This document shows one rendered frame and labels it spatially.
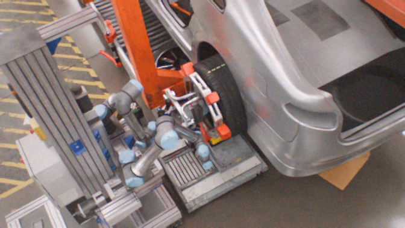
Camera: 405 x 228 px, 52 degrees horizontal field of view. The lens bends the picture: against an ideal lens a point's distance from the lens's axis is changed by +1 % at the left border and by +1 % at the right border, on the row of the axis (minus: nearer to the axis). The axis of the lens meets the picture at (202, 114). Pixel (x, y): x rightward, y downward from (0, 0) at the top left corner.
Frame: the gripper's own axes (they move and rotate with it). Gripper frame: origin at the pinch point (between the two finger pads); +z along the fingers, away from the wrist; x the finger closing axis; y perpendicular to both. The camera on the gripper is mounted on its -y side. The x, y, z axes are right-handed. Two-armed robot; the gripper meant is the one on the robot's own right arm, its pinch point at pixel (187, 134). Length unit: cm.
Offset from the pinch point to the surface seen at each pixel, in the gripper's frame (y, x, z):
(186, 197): -75, 15, -7
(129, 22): 67, 4, 65
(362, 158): -82, -143, -53
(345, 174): -82, -120, -58
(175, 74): -10, -23, 73
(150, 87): -3, 3, 65
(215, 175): -75, -17, -1
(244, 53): 75, -43, -18
